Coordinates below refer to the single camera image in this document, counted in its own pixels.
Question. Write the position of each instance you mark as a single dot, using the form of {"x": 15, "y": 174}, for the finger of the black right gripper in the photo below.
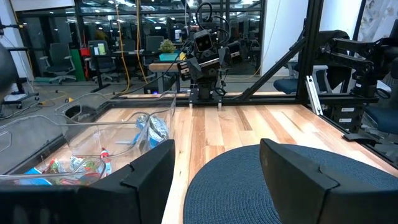
{"x": 231, "y": 54}
{"x": 189, "y": 70}

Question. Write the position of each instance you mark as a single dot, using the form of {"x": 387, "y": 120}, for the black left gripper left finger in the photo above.
{"x": 146, "y": 186}

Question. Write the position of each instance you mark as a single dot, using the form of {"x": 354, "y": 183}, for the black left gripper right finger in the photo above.
{"x": 298, "y": 193}

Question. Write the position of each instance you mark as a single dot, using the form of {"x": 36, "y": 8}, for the red wrapper granola bar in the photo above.
{"x": 105, "y": 154}

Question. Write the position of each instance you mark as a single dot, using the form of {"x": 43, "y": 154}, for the blue wrapper granola bar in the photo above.
{"x": 158, "y": 130}
{"x": 141, "y": 124}

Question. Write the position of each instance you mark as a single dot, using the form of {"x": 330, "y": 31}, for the green wrapper granola bar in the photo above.
{"x": 54, "y": 165}

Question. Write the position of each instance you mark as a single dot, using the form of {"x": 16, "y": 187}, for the black background robot arm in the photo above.
{"x": 351, "y": 59}

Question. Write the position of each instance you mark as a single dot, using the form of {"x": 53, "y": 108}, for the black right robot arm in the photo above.
{"x": 206, "y": 88}

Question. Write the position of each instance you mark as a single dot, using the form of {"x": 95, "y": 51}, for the orange red granola bar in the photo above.
{"x": 84, "y": 179}

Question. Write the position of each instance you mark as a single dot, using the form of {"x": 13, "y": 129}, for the silver wrapper granola bar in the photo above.
{"x": 82, "y": 163}

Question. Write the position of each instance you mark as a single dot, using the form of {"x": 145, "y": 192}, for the wooden background table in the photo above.
{"x": 164, "y": 67}

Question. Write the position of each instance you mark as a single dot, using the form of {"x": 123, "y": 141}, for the plant in teal pot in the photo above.
{"x": 168, "y": 46}

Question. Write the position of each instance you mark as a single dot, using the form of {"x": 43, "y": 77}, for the clear plastic bin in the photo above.
{"x": 18, "y": 177}
{"x": 161, "y": 105}
{"x": 130, "y": 137}

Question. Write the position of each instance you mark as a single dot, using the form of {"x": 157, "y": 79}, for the round dark blue woven placemat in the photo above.
{"x": 236, "y": 186}

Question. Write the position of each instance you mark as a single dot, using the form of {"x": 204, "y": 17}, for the blue office chair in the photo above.
{"x": 385, "y": 118}
{"x": 289, "y": 85}

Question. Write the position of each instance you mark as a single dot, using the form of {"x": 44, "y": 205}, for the black background desk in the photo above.
{"x": 124, "y": 54}

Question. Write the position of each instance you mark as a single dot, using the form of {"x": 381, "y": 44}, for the black labelled control box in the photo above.
{"x": 345, "y": 124}

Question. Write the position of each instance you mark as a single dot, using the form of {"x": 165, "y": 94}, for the grey office chair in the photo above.
{"x": 104, "y": 62}
{"x": 59, "y": 54}

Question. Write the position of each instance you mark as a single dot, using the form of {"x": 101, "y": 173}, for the green panel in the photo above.
{"x": 77, "y": 68}

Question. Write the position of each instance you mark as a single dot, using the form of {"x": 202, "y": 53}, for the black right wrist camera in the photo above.
{"x": 204, "y": 42}

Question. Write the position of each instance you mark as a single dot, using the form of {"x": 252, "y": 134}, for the black metal rig frame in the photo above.
{"x": 308, "y": 46}

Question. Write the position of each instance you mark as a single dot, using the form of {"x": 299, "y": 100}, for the silver aluminium bracket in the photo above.
{"x": 314, "y": 96}

